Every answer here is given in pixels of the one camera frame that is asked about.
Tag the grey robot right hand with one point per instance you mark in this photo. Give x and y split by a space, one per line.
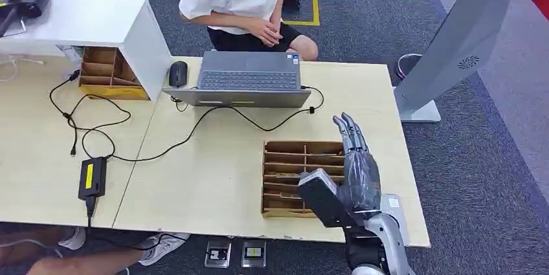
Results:
362 178

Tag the wooden card box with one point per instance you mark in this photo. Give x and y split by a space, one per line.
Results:
283 174
111 76

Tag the floor socket plate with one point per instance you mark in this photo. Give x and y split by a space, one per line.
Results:
218 253
253 253

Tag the grey laptop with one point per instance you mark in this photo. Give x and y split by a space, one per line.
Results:
246 78

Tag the grey kiosk stand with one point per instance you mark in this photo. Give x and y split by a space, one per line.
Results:
454 41

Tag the black computer mouse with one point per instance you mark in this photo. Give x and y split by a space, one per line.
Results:
178 73

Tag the red barrier ribbon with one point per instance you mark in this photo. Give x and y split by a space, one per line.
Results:
541 5

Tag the black power adapter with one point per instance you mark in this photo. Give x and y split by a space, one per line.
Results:
92 178

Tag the person with white shoes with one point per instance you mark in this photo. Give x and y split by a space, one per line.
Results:
103 260

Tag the white desktop cabinet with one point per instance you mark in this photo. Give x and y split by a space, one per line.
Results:
94 20

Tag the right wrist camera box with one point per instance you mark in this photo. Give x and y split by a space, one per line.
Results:
324 200

